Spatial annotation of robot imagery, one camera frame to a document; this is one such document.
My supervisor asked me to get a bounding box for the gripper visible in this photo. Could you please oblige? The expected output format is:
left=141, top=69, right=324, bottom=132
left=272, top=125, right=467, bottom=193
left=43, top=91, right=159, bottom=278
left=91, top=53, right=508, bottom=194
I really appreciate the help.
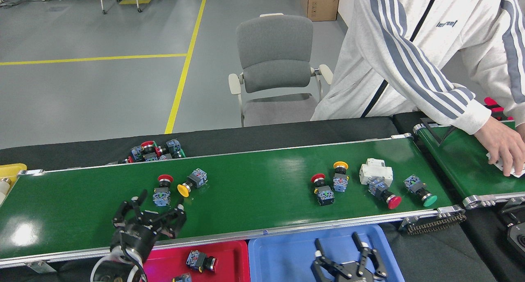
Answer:
left=111, top=190, right=187, bottom=262
left=310, top=232, right=388, bottom=282

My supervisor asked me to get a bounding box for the blue plastic tray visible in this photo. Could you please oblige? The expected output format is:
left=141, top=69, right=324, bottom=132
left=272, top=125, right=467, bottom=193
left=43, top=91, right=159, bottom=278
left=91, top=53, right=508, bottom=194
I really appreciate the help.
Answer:
left=248, top=224, right=404, bottom=282

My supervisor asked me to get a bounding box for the red plastic tray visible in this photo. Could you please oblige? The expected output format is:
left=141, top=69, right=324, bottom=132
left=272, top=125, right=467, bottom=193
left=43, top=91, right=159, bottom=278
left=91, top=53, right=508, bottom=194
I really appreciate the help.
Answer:
left=142, top=240, right=251, bottom=282

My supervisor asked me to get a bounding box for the green conveyor belt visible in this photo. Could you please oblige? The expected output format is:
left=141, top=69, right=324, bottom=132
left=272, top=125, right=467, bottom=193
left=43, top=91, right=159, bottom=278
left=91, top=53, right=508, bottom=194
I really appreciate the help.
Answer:
left=0, top=133, right=467, bottom=270
left=412, top=121, right=525, bottom=210

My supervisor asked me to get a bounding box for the yellow plastic tray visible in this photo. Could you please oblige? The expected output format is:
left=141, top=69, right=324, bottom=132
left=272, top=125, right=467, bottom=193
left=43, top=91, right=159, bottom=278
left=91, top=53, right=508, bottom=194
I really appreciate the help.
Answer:
left=0, top=163, right=27, bottom=205

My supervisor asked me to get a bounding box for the black conveyor motor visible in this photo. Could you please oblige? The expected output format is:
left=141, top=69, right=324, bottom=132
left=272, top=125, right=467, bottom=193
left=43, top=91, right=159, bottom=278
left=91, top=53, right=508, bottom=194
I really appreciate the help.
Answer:
left=500, top=197, right=525, bottom=258

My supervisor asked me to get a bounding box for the person's right hand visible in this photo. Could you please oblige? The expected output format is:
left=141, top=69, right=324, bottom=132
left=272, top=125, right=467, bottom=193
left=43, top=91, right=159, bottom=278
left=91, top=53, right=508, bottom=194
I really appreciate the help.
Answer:
left=474, top=117, right=525, bottom=177

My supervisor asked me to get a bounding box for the black table cover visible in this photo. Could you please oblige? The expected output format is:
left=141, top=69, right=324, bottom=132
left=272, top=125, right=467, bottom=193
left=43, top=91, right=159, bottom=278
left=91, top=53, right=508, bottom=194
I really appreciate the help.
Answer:
left=0, top=117, right=398, bottom=171

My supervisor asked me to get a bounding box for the white light bulb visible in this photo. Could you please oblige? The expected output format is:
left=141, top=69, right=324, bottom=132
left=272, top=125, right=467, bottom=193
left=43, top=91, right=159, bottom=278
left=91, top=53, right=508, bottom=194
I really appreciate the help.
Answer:
left=0, top=177, right=13, bottom=205

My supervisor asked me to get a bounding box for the grey office chair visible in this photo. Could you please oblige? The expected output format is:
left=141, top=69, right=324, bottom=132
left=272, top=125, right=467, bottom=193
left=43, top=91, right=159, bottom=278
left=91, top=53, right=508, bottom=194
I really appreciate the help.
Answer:
left=228, top=13, right=333, bottom=127

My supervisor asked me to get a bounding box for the red plastic bin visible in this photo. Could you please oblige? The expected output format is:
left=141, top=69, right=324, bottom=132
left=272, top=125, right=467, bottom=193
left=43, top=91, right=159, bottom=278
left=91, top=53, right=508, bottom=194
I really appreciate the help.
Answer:
left=484, top=97, right=513, bottom=121

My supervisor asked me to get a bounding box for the person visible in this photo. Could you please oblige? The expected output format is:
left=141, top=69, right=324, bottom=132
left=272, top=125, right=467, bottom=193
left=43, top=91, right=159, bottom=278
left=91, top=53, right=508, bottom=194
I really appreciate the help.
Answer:
left=310, top=0, right=525, bottom=177

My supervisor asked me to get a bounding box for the white wheeled stand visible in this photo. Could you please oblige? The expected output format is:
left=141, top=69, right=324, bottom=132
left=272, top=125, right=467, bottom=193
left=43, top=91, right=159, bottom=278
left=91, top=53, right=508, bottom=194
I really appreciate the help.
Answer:
left=35, top=0, right=144, bottom=14

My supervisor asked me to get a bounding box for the cardboard box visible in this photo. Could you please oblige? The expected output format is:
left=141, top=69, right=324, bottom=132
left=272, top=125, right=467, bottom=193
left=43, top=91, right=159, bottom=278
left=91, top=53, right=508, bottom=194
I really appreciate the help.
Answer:
left=301, top=0, right=342, bottom=22

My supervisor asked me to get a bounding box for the conveyor drive chain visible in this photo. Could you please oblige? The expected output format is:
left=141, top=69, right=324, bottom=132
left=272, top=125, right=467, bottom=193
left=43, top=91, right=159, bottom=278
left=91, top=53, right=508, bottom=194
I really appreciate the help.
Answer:
left=404, top=214, right=467, bottom=236

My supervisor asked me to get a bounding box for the black guide frame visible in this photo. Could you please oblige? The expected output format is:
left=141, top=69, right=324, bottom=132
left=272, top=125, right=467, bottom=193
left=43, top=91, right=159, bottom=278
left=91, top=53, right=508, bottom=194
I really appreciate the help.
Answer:
left=420, top=118, right=457, bottom=145

